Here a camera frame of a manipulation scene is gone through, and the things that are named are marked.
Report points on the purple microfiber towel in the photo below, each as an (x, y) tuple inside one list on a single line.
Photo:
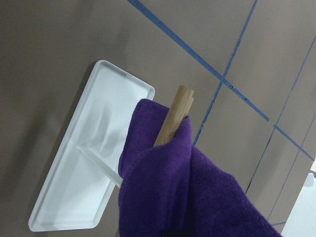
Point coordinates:
[(174, 190)]

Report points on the white wooden-bar towel rack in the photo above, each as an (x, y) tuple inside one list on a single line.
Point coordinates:
[(85, 169)]

